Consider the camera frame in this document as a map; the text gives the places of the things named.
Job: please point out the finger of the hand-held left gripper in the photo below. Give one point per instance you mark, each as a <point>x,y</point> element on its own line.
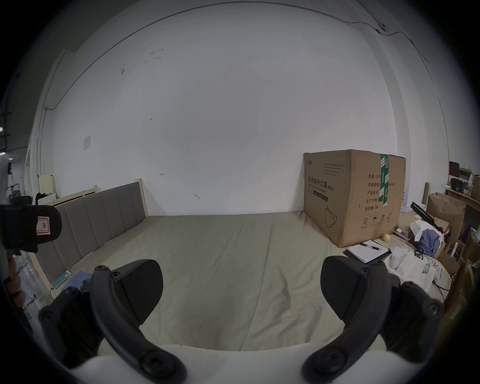
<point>20,228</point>

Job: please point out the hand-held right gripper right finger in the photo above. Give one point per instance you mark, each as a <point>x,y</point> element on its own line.
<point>369,315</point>

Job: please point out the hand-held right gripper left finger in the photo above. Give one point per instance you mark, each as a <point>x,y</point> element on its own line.
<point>112,322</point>

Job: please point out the person's left hand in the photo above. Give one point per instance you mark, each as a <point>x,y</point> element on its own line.
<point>12,281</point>

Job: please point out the dark blue cloth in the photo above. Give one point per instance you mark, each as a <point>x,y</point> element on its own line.
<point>78,279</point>

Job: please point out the white notebook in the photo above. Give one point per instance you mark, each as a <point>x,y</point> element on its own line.
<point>369,255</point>

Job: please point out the spare hand-held gripper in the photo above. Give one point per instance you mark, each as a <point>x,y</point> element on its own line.
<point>408,264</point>

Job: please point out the black pen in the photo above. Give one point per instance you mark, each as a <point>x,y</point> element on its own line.
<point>369,246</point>

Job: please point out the grey padded headboard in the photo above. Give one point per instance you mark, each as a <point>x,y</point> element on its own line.
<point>93,221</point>

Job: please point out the small yellow ball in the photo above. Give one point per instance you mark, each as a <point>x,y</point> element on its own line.
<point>385,237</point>

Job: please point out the pile of clothes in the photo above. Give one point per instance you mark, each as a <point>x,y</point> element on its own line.
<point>429,238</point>

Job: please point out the large brown cardboard carton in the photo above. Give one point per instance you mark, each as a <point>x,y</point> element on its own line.
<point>348,195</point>

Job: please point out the bed with beige sheet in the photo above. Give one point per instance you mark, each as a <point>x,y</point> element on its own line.
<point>225,262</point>

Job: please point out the open brown cardboard box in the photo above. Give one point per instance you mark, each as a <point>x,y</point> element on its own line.
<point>448,212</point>

